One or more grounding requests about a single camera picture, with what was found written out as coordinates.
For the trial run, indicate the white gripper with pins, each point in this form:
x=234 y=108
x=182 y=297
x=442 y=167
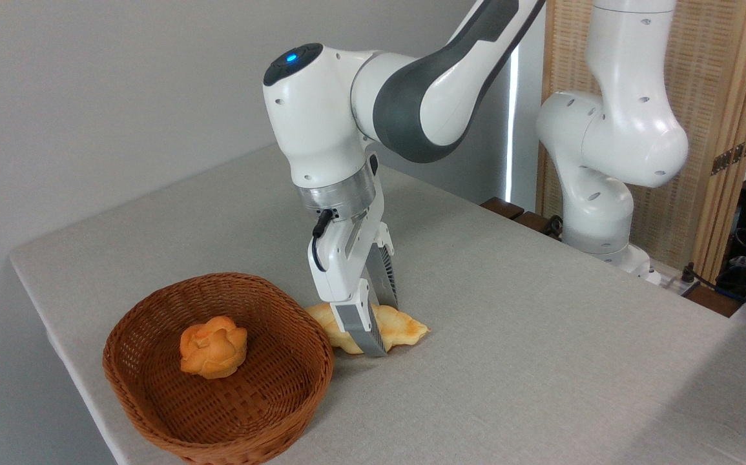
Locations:
x=340 y=258

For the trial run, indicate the long leaf-shaped bread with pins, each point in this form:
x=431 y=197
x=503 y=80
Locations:
x=406 y=329

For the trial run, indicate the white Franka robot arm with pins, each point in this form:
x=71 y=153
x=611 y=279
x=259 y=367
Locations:
x=321 y=116

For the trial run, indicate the round orange bread bun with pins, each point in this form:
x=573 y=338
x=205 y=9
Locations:
x=214 y=352

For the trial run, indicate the brown wicker basket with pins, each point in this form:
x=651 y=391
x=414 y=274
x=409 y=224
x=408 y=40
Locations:
x=250 y=413

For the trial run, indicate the grey tablecloth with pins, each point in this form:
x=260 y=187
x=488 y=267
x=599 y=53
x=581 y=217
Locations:
x=508 y=323

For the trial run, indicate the dark brown wooden board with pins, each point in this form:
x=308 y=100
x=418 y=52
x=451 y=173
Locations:
x=502 y=208

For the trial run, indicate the dark metal screen hinge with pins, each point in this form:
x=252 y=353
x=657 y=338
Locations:
x=731 y=155

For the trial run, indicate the wooden rattan folding screen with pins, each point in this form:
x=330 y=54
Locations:
x=715 y=77

